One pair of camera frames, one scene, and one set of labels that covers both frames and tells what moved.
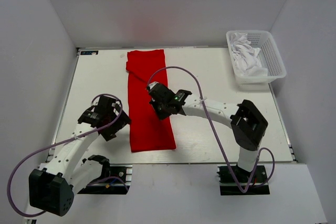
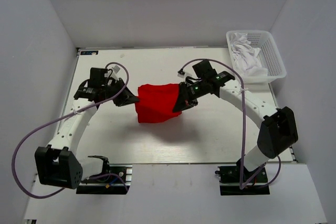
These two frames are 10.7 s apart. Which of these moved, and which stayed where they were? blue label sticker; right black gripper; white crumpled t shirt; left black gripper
Moved: right black gripper; left black gripper
Stayed: white crumpled t shirt; blue label sticker
